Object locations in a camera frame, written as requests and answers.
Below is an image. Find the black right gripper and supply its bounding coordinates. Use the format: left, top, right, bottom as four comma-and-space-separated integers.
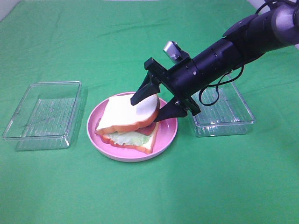
130, 57, 200, 122

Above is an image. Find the bacon strip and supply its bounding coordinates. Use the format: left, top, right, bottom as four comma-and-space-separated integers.
137, 122, 157, 136
94, 118, 101, 134

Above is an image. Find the toast bread slice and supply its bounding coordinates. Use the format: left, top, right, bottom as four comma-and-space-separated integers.
98, 94, 160, 135
100, 122, 160, 154

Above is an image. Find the green lettuce leaf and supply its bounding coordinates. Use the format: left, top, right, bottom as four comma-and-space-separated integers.
107, 131, 150, 146

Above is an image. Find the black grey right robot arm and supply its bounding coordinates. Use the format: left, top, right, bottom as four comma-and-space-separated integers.
130, 0, 299, 121

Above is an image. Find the right clear plastic container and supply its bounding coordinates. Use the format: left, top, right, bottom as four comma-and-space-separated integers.
189, 82, 256, 137

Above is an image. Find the clear plastic container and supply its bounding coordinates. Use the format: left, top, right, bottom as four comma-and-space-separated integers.
2, 81, 82, 151
189, 82, 256, 137

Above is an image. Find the left clear plastic container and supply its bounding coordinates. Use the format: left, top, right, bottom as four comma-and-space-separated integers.
2, 81, 82, 151

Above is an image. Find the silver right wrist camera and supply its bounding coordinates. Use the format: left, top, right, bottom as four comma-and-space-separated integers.
163, 41, 190, 64

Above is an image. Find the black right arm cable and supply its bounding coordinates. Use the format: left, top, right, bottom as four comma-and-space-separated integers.
198, 64, 245, 106

